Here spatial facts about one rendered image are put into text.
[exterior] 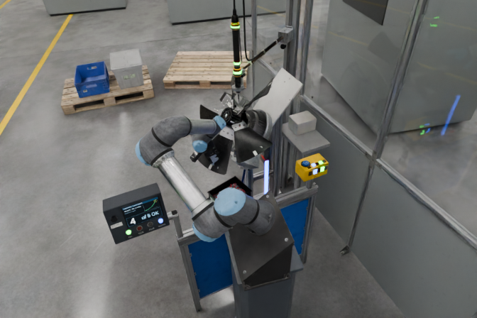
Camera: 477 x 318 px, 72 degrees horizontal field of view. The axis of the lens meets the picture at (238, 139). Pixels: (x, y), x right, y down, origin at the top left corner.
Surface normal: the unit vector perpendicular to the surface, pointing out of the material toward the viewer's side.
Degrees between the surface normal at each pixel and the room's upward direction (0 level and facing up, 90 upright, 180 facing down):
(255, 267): 42
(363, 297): 0
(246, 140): 13
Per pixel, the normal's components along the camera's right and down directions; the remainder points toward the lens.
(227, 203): -0.58, -0.54
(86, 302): -0.04, -0.79
